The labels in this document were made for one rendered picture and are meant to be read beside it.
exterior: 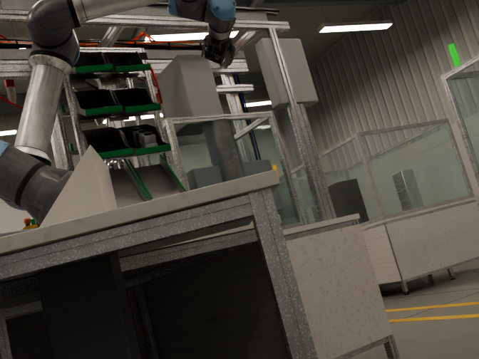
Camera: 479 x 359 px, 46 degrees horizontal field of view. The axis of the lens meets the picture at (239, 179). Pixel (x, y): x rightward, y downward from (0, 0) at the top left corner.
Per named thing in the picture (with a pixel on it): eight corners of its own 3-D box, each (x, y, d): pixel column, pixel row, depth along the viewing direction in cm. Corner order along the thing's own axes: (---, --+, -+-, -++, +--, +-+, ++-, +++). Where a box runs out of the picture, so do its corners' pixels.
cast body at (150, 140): (158, 151, 204) (156, 132, 202) (147, 153, 202) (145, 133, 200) (151, 148, 211) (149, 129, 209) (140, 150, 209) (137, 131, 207)
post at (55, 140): (92, 281, 293) (39, 38, 316) (83, 283, 290) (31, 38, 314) (89, 282, 297) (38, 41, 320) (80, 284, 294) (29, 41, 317)
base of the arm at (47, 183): (76, 169, 127) (38, 149, 127) (40, 228, 124) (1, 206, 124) (90, 181, 141) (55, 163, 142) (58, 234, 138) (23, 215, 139)
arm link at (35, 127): (-17, 198, 137) (31, 3, 152) (2, 211, 151) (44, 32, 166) (33, 204, 138) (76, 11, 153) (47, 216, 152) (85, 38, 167)
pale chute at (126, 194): (148, 208, 192) (148, 196, 190) (110, 215, 187) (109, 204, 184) (125, 168, 213) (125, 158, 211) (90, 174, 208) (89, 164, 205)
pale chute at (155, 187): (187, 201, 200) (187, 191, 198) (151, 209, 195) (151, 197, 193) (160, 164, 221) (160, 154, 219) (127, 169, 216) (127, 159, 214)
